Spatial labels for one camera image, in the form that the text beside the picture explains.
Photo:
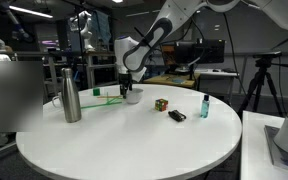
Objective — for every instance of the white mug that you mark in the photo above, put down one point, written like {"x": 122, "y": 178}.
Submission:
{"x": 58, "y": 100}

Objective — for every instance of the white bowl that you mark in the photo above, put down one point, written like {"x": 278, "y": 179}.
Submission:
{"x": 135, "y": 96}

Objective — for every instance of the metal shelf rack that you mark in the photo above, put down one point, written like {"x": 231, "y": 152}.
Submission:
{"x": 100, "y": 66}

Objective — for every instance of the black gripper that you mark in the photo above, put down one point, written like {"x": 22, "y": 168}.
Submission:
{"x": 125, "y": 80}

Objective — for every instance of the small black clip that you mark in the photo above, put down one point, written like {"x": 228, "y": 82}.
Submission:
{"x": 177, "y": 115}

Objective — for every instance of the black computer monitor pair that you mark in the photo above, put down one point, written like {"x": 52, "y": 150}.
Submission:
{"x": 207, "y": 53}

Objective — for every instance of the Rubik's cube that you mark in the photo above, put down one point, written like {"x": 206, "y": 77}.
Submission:
{"x": 161, "y": 105}

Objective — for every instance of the hanging blue cloth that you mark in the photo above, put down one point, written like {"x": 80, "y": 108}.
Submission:
{"x": 102, "y": 26}

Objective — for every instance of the small green cube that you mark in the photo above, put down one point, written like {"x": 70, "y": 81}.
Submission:
{"x": 96, "y": 92}

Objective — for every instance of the white office desk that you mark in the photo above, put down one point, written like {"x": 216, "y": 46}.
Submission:
{"x": 217, "y": 75}

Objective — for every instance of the white robot mounting table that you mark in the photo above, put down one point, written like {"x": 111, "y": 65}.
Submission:
{"x": 254, "y": 150}

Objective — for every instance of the monitor with orange screen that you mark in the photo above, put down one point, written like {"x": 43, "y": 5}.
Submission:
{"x": 169, "y": 56}

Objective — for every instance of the blue hand sanitizer bottle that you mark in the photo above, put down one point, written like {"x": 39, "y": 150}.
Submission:
{"x": 205, "y": 108}

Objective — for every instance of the wooden desk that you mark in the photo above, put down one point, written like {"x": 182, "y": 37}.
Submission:
{"x": 170, "y": 80}

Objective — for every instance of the long ceiling light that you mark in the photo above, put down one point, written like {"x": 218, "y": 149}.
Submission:
{"x": 27, "y": 10}

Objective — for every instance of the short green stick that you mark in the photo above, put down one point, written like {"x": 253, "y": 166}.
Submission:
{"x": 115, "y": 98}
{"x": 107, "y": 98}

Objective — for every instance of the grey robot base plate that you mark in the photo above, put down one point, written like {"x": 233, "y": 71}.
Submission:
{"x": 277, "y": 150}

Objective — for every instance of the long green stick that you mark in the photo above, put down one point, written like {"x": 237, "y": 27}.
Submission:
{"x": 100, "y": 105}

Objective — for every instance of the stainless steel water bottle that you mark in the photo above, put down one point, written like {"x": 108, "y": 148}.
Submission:
{"x": 71, "y": 100}

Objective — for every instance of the black camera tripod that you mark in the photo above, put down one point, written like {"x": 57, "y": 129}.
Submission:
{"x": 260, "y": 80}

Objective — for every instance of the orange stick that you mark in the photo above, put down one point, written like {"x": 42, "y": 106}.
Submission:
{"x": 110, "y": 97}

